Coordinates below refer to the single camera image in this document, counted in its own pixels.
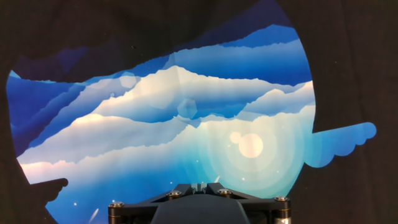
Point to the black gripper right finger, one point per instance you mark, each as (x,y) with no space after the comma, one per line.
(264,210)

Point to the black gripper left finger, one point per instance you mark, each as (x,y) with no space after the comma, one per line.
(136,210)

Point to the black cloth with mountain print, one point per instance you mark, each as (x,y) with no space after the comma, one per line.
(199,25)

